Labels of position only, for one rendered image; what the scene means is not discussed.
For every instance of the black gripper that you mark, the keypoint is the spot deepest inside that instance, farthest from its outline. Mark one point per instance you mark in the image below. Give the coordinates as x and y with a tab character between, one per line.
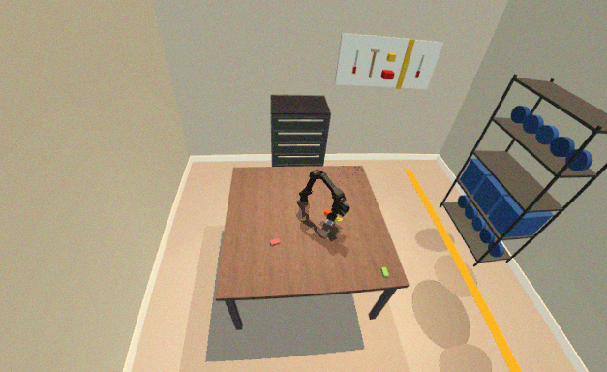
332	216

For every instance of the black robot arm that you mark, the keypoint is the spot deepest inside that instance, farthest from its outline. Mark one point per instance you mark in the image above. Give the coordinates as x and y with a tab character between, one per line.
337	193

